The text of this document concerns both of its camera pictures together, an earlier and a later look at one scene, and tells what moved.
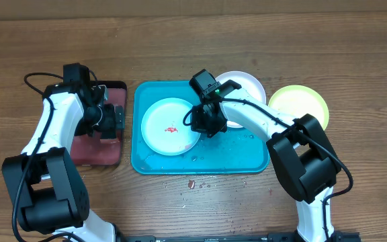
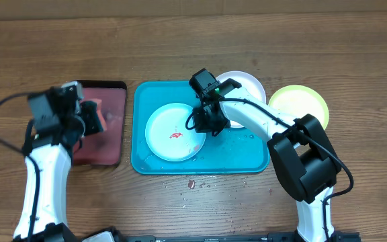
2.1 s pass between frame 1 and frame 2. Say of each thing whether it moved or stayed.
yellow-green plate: stayed
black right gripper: stayed
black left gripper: moved
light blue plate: moved
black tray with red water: stayed
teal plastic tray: stayed
